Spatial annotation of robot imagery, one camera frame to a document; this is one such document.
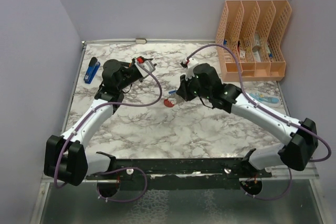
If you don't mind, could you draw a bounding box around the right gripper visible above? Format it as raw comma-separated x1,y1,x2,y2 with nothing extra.
177,72,212,102

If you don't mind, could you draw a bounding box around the red handled keyring with rings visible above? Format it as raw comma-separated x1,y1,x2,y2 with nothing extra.
163,90,184,108

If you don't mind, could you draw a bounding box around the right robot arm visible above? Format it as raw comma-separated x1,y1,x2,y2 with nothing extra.
177,63,318,177

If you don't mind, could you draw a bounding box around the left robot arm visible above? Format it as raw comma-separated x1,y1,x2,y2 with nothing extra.
44,57,155,186

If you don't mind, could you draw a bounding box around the blue stapler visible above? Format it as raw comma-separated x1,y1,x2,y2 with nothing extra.
83,57,100,84

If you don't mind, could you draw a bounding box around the light blue packaged item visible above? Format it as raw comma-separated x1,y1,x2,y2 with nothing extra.
249,92,281,108

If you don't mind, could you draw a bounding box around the peach desk file organizer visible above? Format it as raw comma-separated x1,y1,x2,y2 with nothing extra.
215,0,291,82

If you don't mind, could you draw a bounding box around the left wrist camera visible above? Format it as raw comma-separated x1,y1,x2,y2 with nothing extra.
134,57,155,78

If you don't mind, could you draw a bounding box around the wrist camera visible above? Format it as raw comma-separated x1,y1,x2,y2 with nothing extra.
181,58,199,81
134,57,155,78

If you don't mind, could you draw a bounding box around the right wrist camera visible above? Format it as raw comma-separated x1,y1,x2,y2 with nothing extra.
181,58,199,81

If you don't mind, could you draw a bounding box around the grey wall cable clip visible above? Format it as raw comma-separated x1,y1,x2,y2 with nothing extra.
135,38,147,44

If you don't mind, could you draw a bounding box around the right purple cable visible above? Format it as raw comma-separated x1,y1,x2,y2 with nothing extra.
186,43,332,200

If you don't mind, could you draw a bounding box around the purple cable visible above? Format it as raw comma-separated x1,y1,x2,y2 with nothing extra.
54,69,164,203
186,43,332,200

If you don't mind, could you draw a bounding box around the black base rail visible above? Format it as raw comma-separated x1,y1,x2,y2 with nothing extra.
84,157,274,191

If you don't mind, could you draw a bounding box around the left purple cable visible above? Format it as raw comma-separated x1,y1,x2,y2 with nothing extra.
54,69,164,203

